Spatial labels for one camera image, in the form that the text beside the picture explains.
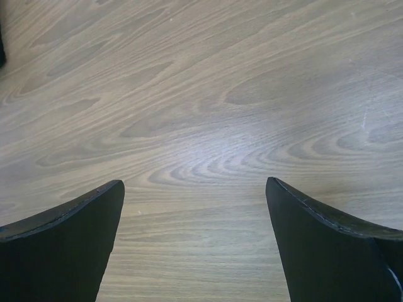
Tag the black folded t-shirt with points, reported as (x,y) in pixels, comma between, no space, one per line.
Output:
(2,53)

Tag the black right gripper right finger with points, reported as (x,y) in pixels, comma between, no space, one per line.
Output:
(329,255)

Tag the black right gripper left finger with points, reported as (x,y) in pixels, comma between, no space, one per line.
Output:
(61,254)

